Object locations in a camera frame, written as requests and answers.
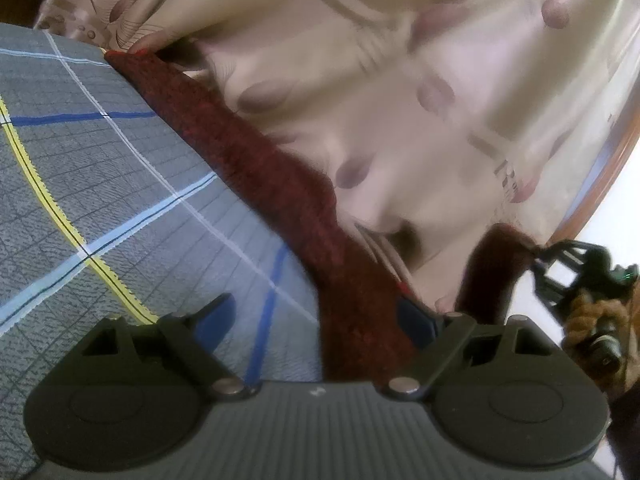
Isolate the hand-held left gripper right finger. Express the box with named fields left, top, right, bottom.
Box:
left=384, top=299, right=557, bottom=404

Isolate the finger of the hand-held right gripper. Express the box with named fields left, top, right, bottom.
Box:
left=535, top=240, right=603, bottom=264
left=531, top=259, right=576, bottom=311

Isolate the beige patterned blanket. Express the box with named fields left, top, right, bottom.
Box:
left=32, top=0, right=640, bottom=322

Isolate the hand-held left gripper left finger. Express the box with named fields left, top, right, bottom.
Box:
left=81, top=293, right=262, bottom=404

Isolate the grey plaid bedsheet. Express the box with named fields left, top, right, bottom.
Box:
left=0, top=22, right=327, bottom=480

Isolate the maroon knitted garment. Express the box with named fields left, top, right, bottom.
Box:
left=106, top=49, right=540, bottom=384

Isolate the wooden headboard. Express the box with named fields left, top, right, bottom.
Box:
left=537, top=122, right=640, bottom=253

